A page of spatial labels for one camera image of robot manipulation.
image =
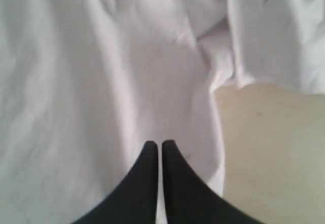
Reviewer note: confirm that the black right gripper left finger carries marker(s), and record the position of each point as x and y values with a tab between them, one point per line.
134	200

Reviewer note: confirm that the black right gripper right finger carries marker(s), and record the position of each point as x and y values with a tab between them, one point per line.
187	198

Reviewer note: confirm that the white t-shirt red lettering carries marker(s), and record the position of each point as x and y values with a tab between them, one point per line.
85	83

